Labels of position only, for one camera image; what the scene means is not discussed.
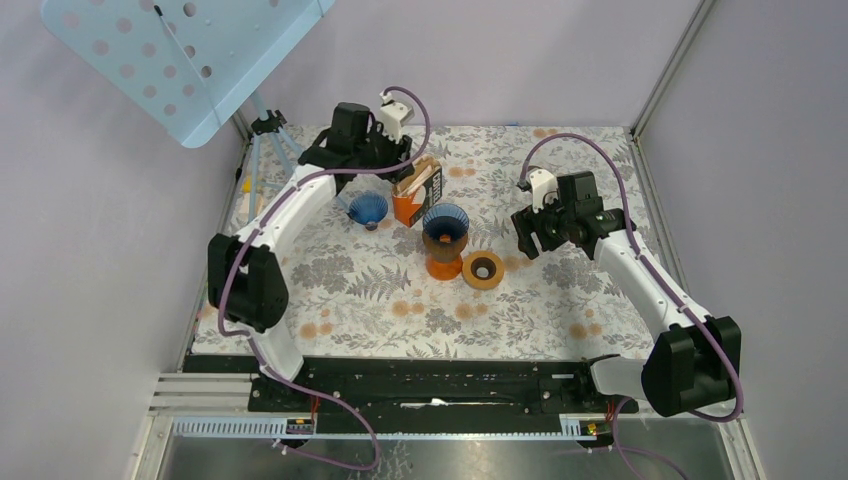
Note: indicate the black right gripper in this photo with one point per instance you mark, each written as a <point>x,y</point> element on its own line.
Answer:
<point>527,222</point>

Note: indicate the orange glass carafe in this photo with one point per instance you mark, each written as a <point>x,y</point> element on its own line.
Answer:
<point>444,270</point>

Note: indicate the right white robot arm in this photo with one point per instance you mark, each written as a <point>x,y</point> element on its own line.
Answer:
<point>694,361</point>

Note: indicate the orange coffee filter box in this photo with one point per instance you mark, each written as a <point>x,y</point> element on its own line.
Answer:
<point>415,195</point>

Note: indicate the light blue music stand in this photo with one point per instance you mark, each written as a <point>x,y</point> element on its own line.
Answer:
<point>189,65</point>

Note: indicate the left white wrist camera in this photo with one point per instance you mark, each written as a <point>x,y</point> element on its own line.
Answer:
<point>393,115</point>

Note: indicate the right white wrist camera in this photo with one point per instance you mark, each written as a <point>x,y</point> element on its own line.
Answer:
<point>543,186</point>

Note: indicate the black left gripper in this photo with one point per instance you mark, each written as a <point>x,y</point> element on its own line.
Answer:
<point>396,152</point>

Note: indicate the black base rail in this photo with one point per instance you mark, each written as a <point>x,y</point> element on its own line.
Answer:
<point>428,396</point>

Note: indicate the floral tablecloth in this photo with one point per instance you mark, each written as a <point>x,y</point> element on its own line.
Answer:
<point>355,292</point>

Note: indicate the blue dripper on left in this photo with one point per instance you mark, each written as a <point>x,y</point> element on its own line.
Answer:
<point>368,210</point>

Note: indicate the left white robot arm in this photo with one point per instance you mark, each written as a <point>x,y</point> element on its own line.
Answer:
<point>245,280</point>

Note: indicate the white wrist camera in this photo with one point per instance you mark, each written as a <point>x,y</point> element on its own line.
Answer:
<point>393,115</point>
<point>543,186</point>

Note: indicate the blue glass dripper cone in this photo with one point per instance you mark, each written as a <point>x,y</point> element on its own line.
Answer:
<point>445,219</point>

